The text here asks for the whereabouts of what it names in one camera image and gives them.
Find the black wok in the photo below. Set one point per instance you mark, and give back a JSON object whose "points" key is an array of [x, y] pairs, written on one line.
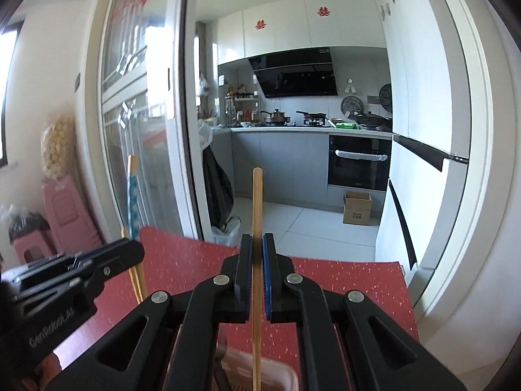
{"points": [[372, 120]]}

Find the pink folded stool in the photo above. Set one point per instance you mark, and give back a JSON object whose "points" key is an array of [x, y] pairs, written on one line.
{"points": [[71, 211]]}

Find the black hanging bag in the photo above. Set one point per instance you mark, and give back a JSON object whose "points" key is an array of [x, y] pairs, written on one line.
{"points": [[217, 187]]}

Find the white plastic bag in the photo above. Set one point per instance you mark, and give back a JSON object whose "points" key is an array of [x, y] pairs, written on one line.
{"points": [[226, 232]]}

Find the white upper kitchen cabinets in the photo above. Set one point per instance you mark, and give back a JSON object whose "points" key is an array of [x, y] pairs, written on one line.
{"points": [[301, 28]]}

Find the person's left hand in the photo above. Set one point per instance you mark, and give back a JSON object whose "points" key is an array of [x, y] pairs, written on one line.
{"points": [[47, 374]]}

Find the black frying pan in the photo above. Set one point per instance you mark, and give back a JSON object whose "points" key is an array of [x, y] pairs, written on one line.
{"points": [[313, 116]]}

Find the pot with lid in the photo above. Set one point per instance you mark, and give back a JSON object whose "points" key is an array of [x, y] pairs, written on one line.
{"points": [[277, 117]]}

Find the black range hood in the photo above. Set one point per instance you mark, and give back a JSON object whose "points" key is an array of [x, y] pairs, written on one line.
{"points": [[294, 75]]}

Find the sliding glass door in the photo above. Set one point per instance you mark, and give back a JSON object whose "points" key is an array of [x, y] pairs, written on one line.
{"points": [[134, 89]]}

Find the bag of yellow balls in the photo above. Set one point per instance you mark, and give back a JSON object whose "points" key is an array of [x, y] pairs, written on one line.
{"points": [[59, 150]]}

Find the round wall strainer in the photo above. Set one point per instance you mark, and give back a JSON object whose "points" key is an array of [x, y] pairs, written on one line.
{"points": [[351, 105]]}

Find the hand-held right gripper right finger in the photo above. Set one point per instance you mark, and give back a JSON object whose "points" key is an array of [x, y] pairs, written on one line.
{"points": [[268, 264]]}

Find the green packet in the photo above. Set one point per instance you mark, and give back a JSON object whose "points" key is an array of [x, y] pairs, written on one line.
{"points": [[346, 126]]}

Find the cardboard box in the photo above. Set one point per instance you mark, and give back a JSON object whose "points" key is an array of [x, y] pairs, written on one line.
{"points": [[357, 209]]}

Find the beige plastic utensil holder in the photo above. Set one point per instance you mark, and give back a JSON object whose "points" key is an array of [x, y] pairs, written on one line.
{"points": [[277, 375]]}

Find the spice rack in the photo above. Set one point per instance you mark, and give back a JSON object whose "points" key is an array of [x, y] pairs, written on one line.
{"points": [[243, 106]]}

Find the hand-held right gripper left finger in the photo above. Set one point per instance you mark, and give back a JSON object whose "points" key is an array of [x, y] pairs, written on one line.
{"points": [[246, 260]]}

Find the black built-in oven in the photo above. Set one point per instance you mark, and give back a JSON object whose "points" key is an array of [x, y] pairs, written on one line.
{"points": [[358, 169]]}

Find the white refrigerator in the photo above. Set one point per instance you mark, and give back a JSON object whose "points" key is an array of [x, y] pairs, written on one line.
{"points": [[423, 89]]}

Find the window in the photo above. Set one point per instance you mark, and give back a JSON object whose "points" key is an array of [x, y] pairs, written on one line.
{"points": [[6, 97]]}

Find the plain wooden chopstick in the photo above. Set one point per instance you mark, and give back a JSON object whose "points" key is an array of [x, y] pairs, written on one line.
{"points": [[257, 203]]}

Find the white towel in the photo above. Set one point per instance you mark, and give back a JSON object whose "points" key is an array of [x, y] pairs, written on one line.
{"points": [[360, 155]]}

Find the clear bag with dark contents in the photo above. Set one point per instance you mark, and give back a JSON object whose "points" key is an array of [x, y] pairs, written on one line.
{"points": [[24, 222]]}

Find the grey lower kitchen cabinets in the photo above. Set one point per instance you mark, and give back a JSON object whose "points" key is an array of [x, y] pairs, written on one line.
{"points": [[281, 163]]}

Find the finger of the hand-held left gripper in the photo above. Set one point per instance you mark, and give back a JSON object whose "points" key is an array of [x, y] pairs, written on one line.
{"points": [[44, 266], [118, 258]]}

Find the small pink stool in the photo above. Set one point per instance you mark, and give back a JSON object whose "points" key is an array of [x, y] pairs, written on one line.
{"points": [[32, 250]]}

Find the blue patterned wooden chopstick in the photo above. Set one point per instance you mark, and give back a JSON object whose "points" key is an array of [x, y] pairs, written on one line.
{"points": [[133, 195]]}

